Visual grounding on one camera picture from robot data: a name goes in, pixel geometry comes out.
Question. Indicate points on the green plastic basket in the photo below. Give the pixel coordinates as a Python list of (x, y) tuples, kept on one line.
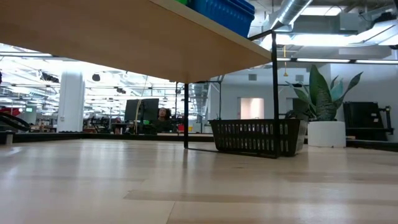
[(182, 1)]

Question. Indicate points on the blue plastic basket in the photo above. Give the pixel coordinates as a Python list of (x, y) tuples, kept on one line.
[(224, 17), (247, 3)]

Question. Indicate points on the wooden shelf with black legs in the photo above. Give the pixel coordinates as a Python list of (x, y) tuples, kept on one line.
[(124, 37)]

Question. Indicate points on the person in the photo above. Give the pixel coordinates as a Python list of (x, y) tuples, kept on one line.
[(163, 114)]

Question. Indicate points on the black computer monitor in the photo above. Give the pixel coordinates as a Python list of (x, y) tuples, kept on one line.
[(149, 109)]

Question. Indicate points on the black plastic basket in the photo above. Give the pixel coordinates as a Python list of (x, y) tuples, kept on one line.
[(248, 137)]

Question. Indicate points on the green plant in white pot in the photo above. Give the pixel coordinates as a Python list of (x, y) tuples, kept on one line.
[(323, 102)]

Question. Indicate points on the white round column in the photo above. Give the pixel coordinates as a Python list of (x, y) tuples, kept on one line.
[(71, 99)]

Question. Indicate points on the black equipment rack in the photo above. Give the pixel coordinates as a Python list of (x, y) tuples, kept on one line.
[(360, 118)]

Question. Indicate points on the black curved bar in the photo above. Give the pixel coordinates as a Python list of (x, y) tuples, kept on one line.
[(15, 121)]

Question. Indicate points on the silver ceiling air duct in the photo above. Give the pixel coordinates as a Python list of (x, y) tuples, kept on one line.
[(290, 12)]

